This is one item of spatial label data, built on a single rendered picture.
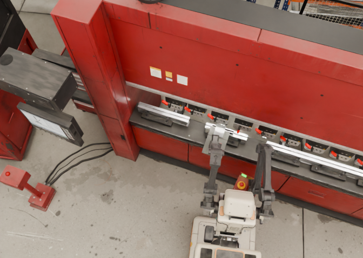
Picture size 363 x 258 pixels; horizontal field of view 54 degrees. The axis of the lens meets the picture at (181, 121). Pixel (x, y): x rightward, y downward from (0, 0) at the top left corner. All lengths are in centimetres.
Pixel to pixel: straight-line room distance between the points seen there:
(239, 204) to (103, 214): 187
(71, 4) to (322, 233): 327
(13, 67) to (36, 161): 203
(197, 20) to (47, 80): 104
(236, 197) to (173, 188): 154
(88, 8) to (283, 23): 115
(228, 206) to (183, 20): 132
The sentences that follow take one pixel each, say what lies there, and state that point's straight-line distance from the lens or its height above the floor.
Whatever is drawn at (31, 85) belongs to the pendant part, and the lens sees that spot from 249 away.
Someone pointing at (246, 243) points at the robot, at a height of 28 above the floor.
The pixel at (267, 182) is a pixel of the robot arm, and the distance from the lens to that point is 278.
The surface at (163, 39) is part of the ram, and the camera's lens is 236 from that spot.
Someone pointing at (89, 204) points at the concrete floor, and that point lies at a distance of 412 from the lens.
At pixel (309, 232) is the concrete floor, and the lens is 415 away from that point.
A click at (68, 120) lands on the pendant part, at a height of 157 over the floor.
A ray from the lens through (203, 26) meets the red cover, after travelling 212.
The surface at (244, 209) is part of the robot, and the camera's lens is 263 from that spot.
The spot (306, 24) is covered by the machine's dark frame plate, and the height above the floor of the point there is 230.
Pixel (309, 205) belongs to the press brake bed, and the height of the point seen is 5.
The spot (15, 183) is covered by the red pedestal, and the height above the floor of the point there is 80.
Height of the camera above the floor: 388
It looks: 63 degrees down
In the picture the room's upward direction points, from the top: 1 degrees counter-clockwise
